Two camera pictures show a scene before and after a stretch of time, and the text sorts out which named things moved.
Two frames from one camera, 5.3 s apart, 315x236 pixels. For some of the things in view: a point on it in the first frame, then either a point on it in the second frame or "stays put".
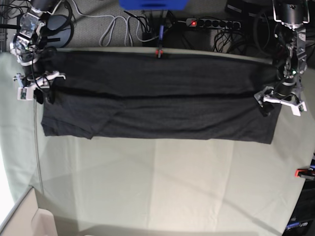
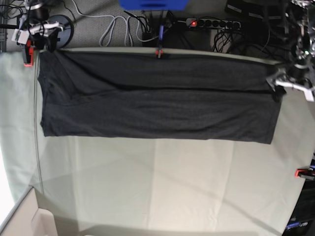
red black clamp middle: x=159 y=52 stays put
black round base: x=60 y=39 stays put
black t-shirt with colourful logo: x=110 y=95 stays put
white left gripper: x=25 y=92 -> x=20 y=34
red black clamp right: x=305 y=173 stays put
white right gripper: x=297 y=106 -> x=280 y=91
